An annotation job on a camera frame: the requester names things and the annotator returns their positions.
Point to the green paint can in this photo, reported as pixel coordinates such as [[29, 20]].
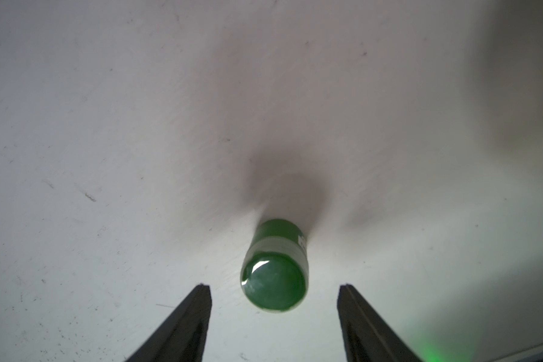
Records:
[[275, 272]]

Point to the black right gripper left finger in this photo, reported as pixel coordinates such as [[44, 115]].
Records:
[[182, 336]]

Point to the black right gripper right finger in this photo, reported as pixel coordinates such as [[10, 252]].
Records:
[[366, 336]]

